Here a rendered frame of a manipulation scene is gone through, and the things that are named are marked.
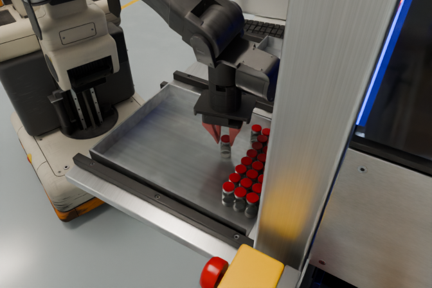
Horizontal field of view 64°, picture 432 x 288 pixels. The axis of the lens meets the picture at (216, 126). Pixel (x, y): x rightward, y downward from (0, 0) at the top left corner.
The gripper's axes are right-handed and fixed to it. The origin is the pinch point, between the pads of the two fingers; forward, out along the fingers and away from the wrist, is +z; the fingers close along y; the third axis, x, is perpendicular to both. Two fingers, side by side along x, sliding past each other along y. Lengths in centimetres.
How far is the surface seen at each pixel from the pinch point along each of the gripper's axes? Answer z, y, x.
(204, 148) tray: 3.8, -4.6, 0.2
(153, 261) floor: 91, -35, 13
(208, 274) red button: -8.9, 6.2, -30.5
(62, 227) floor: 90, -81, 16
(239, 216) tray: 4.0, 6.2, -13.8
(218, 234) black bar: 2.6, 3.9, -18.8
